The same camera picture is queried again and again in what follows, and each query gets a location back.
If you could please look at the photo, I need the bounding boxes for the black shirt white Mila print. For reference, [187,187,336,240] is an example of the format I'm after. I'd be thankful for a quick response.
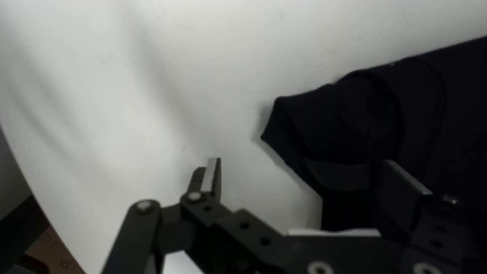
[260,34,487,234]

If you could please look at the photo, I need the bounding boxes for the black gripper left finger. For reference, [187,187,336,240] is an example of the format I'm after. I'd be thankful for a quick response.
[101,156,291,274]

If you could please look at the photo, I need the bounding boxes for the cardboard box black band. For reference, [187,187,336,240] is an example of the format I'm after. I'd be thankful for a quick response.
[0,194,87,274]

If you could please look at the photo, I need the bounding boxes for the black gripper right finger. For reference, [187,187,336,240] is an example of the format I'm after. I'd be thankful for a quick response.
[370,158,487,274]

